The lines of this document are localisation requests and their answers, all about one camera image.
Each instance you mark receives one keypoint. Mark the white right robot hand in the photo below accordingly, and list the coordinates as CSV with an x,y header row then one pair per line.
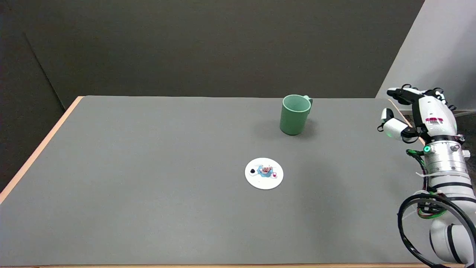
x,y
433,115

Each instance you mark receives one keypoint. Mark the small white round plate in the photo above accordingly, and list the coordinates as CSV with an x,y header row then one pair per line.
x,y
264,173

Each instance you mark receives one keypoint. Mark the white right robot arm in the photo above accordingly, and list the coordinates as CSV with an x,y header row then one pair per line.
x,y
448,178

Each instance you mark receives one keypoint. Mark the green plastic mug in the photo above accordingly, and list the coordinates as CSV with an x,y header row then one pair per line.
x,y
294,114

